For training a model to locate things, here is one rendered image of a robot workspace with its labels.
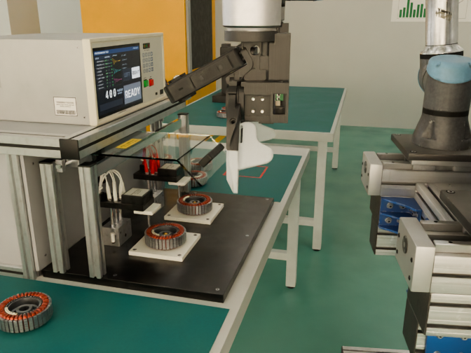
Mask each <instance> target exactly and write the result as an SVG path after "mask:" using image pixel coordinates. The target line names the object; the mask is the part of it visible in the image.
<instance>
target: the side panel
mask: <svg viewBox="0 0 471 353"><path fill-rule="evenodd" d="M0 275H4V276H9V277H19V278H23V279H29V278H30V279H33V280H35V279H37V277H39V276H41V271H36V267H35V262H34V252H33V247H32V238H31V233H30V227H29V218H28V213H27V204H26V199H25V190H24V184H23V179H22V170H21V164H20V156H19V155H8V154H0Z"/></svg>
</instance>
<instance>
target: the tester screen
mask: <svg viewBox="0 0 471 353"><path fill-rule="evenodd" d="M94 60H95V75H96V84H97V99H98V107H99V115H100V116H101V115H104V114H106V113H109V112H112V111H115V110H117V109H120V108H123V107H124V106H128V105H130V104H134V103H135V102H139V101H141V100H142V99H138V100H136V101H133V102H131V103H128V104H125V99H124V89H123V86H124V85H128V84H131V83H136V82H138V81H140V82H141V78H140V77H138V78H133V79H130V80H127V81H123V69H129V68H133V67H138V66H139V46H132V47H127V48H116V49H111V50H101V51H95V52H94ZM113 88H116V94H117V97H115V98H112V99H108V100H106V101H105V92H104V91H105V90H110V89H113ZM120 98H123V103H122V104H121V105H118V106H115V107H112V108H110V109H107V110H104V111H101V112H100V105H102V104H106V103H108V102H112V101H114V100H117V99H120Z"/></svg>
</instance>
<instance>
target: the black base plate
mask: <svg viewBox="0 0 471 353"><path fill-rule="evenodd" d="M163 192H164V206H163V207H162V208H161V209H160V210H159V211H158V212H156V213H155V214H153V215H150V219H151V226H152V225H154V224H157V223H166V222H168V223H169V222H170V223H178V224H180V225H182V226H184V227H185V228H186V232H187V233H198V234H200V239H199V240H198V241H197V243H196V244H195V246H194V247H193V248H192V250H191V251H190V252H189V253H188V255H187V256H186V258H185V259H184V260H183V261H182V262H181V261H170V260H165V259H159V258H148V257H142V256H132V255H129V251H130V250H131V249H132V248H133V247H134V246H135V245H136V244H137V243H138V242H139V241H140V240H141V239H142V238H143V237H144V231H145V230H146V229H147V228H148V219H147V215H146V214H134V211H132V210H125V209H122V210H121V213H122V218H128V219H130V220H131V229H132V236H131V237H130V238H129V239H128V240H126V241H125V242H124V243H123V244H122V245H121V246H120V247H115V246H109V245H104V254H105V262H106V270H107V273H106V274H105V275H103V277H102V278H101V279H98V278H97V277H94V278H92V277H90V273H89V266H88V254H87V246H86V237H83V238H82V239H81V240H79V241H78V242H77V243H76V244H74V245H73V246H72V247H70V248H69V249H68V252H69V262H70V269H68V270H66V272H65V273H64V274H63V273H60V271H58V272H53V263H52V262H51V263H50V264H48V265H47V266H46V267H45V268H44V269H43V270H42V271H43V277H48V278H53V279H62V280H67V281H73V282H82V283H87V284H96V285H101V286H110V287H116V288H121V289H130V290H135V291H144V292H149V293H158V294H163V295H169V296H178V297H183V298H192V299H197V300H206V301H212V302H217V303H224V301H225V300H226V297H227V295H228V293H229V291H230V290H231V287H232V286H233V283H234V281H235V280H236V277H237V276H238V273H239V272H240V269H241V267H242V266H243V263H244V262H245V259H246V258H247V255H248V253H249V252H250V249H251V248H252V245H253V244H254V241H255V240H256V238H257V235H258V234H259V231H260V230H261V228H262V226H263V224H264V222H265V220H266V218H267V216H268V214H269V212H270V210H271V208H272V206H273V204H274V198H265V197H257V196H248V195H233V194H225V193H210V192H202V191H189V192H188V193H186V192H181V190H180V195H181V196H183V195H187V194H192V193H193V194H194V193H196V194H197V193H198V194H204V195H208V196H209V197H211V198H212V202H214V203H222V204H224V207H223V209H222V210H221V211H220V212H219V214H218V215H217V217H216V218H215V219H214V221H213V222H212V223H211V224H210V225H209V224H202V223H189V222H183V221H170V220H164V216H165V215H166V214H167V213H168V212H169V211H170V210H171V209H172V208H173V207H174V206H175V205H176V204H177V199H178V189H171V188H164V189H163Z"/></svg>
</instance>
